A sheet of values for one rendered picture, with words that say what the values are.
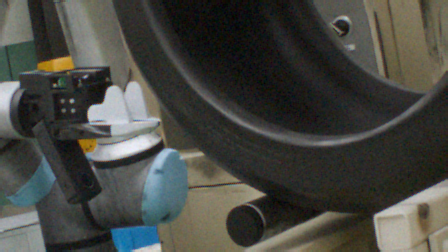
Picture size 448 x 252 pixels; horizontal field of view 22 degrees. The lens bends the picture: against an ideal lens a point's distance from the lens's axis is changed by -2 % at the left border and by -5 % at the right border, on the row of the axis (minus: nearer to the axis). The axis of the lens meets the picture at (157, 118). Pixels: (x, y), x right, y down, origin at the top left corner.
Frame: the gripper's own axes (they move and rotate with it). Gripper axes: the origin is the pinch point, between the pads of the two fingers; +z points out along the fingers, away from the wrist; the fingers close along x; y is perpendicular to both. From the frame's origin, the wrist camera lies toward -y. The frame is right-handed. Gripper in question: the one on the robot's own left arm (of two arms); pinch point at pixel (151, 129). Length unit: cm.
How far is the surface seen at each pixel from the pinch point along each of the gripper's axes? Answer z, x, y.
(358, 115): 19.8, 14.9, -0.6
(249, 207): 21.0, -10.6, -5.8
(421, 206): 66, -59, 8
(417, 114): 42.1, -12.2, 4.3
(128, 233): -352, 384, -134
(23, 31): -609, 567, -31
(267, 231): 22.3, -9.5, -8.5
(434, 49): 25.4, 26.0, 6.0
